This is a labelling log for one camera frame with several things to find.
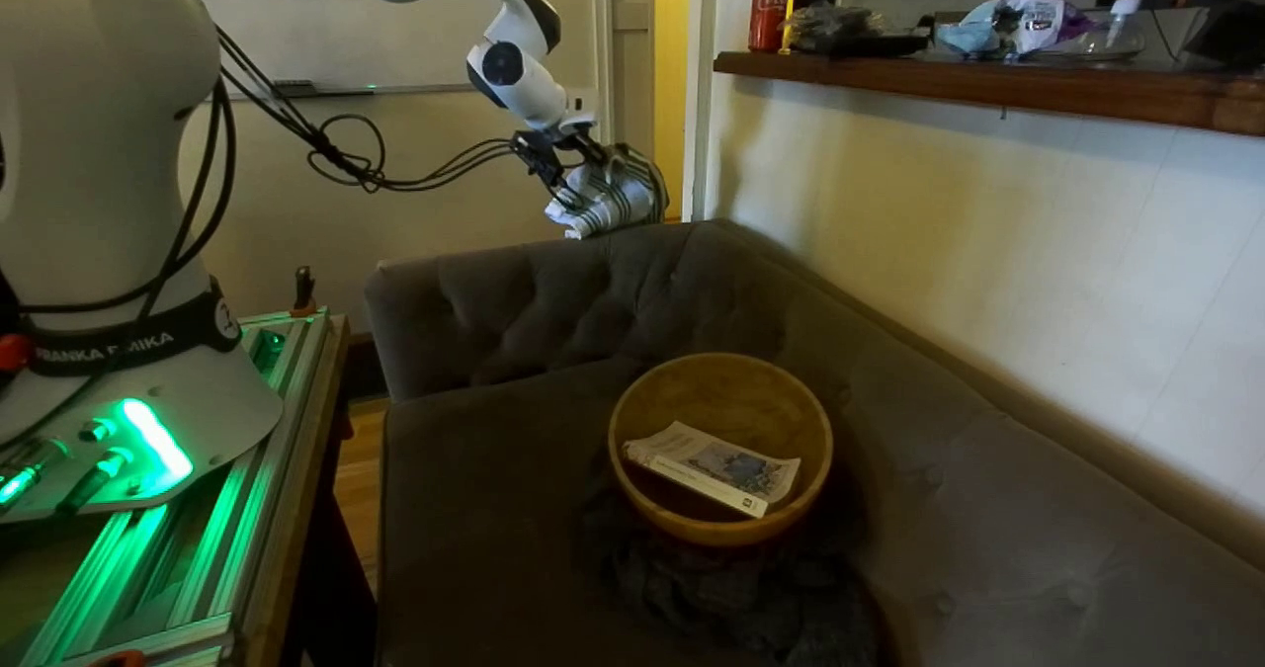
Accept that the white and green striped towel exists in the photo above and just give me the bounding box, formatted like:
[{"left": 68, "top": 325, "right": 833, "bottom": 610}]
[{"left": 545, "top": 142, "right": 670, "bottom": 241}]

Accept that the white door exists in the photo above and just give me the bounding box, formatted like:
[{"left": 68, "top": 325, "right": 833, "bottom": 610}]
[{"left": 610, "top": 0, "right": 658, "bottom": 159}]

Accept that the whiteboard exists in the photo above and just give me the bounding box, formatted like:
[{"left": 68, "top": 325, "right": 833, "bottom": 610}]
[{"left": 176, "top": 0, "right": 477, "bottom": 101}]

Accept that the red soda can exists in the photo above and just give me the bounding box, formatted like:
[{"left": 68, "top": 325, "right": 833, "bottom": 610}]
[{"left": 748, "top": 0, "right": 791, "bottom": 53}]

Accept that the dark crumpled plastic bag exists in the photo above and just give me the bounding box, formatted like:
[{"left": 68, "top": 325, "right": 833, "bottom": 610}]
[{"left": 784, "top": 1, "right": 887, "bottom": 55}]

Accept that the wooden bowl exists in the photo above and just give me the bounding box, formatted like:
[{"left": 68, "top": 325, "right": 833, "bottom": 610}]
[{"left": 607, "top": 352, "right": 835, "bottom": 548}]

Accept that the black flat object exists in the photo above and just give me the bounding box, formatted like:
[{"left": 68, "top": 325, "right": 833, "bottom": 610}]
[{"left": 852, "top": 17, "right": 938, "bottom": 58}]

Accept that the paperback book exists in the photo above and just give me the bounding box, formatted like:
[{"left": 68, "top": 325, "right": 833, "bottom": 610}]
[{"left": 623, "top": 421, "right": 802, "bottom": 520}]

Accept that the white and blue plastic bag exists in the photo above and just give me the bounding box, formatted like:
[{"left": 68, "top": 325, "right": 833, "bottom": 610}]
[{"left": 934, "top": 0, "right": 1096, "bottom": 58}]

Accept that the dark grey knitted cloth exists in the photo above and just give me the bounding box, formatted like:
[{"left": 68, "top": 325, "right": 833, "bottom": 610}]
[{"left": 579, "top": 450, "right": 890, "bottom": 667}]

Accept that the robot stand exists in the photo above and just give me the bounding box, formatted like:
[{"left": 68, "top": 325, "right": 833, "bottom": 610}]
[{"left": 0, "top": 309, "right": 379, "bottom": 667}]

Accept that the glass bowl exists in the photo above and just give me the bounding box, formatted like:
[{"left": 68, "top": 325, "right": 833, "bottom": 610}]
[{"left": 1028, "top": 23, "right": 1149, "bottom": 63}]

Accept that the grey tufted sofa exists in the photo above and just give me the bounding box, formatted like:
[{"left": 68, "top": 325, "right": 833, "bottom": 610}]
[{"left": 364, "top": 218, "right": 1265, "bottom": 667}]

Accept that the clear pump bottle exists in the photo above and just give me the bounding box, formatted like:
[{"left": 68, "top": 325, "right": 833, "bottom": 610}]
[{"left": 1105, "top": 0, "right": 1169, "bottom": 49}]

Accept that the black bag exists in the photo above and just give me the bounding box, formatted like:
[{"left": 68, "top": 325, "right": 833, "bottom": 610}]
[{"left": 1180, "top": 0, "right": 1265, "bottom": 73}]

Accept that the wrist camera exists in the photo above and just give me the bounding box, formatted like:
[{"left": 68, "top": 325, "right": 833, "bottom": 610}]
[{"left": 512, "top": 130, "right": 568, "bottom": 197}]

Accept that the wooden wall shelf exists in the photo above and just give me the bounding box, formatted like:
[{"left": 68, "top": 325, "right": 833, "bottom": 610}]
[{"left": 713, "top": 49, "right": 1265, "bottom": 138}]

